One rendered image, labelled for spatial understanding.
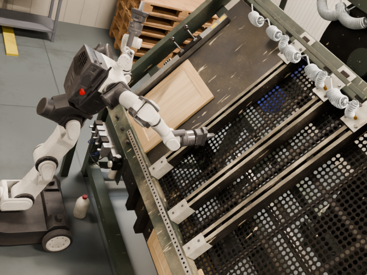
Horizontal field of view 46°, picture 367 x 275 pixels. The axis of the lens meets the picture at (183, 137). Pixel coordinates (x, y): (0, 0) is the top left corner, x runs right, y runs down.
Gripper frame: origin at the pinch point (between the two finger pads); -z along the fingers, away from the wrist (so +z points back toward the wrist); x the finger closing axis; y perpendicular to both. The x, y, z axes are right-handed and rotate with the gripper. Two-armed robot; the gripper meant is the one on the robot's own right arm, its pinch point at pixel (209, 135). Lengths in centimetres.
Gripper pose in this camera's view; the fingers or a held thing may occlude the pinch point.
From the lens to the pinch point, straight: 246.8
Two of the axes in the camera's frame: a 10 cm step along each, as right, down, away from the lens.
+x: 1.7, -7.6, -6.3
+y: -3.5, -6.5, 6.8
